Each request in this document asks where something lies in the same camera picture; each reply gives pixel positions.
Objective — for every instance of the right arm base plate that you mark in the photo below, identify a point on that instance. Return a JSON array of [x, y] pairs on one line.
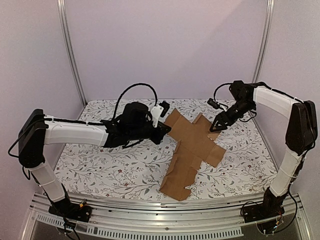
[[252, 212]]

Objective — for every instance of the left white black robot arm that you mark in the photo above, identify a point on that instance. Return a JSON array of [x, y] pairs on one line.
[[40, 130]]

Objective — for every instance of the aluminium frame post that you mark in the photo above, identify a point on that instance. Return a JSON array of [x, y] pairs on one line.
[[61, 6], [264, 40]]

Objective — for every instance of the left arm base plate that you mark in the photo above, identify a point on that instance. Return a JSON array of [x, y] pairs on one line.
[[74, 211]]

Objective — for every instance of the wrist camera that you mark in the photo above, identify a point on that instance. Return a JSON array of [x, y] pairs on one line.
[[159, 111], [217, 105]]

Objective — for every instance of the floral patterned table mat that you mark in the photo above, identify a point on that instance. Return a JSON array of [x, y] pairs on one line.
[[137, 172]]

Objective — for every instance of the brown cardboard box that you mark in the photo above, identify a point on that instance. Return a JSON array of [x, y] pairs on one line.
[[195, 144]]

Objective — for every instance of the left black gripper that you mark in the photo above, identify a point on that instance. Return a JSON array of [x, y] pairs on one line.
[[162, 131]]

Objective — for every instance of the left aluminium frame post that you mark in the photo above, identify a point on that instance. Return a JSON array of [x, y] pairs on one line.
[[61, 6]]

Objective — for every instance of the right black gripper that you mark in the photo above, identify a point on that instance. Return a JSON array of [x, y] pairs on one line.
[[224, 118]]

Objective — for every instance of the front aluminium rail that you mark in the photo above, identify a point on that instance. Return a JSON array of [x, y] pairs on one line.
[[129, 219]]

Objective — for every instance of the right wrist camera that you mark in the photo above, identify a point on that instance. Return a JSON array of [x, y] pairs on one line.
[[217, 105]]

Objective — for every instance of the right aluminium frame post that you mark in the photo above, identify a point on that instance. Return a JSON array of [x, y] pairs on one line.
[[264, 40]]

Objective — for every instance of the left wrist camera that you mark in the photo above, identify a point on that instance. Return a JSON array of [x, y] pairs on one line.
[[159, 111]]

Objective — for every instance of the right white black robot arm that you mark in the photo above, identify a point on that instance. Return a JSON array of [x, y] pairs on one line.
[[300, 136]]

